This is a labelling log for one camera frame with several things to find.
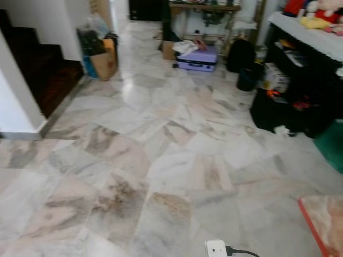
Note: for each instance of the dark wooden staircase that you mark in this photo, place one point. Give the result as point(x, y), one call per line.
point(48, 75)

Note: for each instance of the brown cardboard box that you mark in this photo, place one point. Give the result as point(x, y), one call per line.
point(104, 65)

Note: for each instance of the small cardboard box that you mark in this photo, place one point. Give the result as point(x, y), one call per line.
point(167, 51)

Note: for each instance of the purple suitcase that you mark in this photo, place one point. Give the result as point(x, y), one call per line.
point(198, 60)

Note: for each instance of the wooden shelf table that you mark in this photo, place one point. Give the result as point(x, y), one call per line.
point(203, 8)

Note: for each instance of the black backpack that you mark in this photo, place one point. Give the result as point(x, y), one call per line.
point(240, 54)

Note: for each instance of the black bucket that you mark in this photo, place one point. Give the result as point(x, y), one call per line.
point(248, 78)

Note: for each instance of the black duffel bag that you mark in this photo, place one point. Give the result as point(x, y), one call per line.
point(268, 112)

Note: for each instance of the white printed box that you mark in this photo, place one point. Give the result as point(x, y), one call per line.
point(276, 78)

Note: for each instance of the white lace cloth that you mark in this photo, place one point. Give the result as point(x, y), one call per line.
point(305, 35)

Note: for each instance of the black open shelf cabinet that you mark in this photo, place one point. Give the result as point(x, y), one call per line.
point(316, 80)

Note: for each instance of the green mat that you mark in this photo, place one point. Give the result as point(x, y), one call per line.
point(331, 147)

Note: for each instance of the yellow plush toy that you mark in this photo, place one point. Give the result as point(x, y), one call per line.
point(315, 23)

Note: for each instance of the pink marble table red edge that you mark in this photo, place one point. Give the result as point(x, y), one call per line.
point(327, 219)

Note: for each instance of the pink white plush toy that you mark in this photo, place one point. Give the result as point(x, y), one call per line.
point(329, 9)

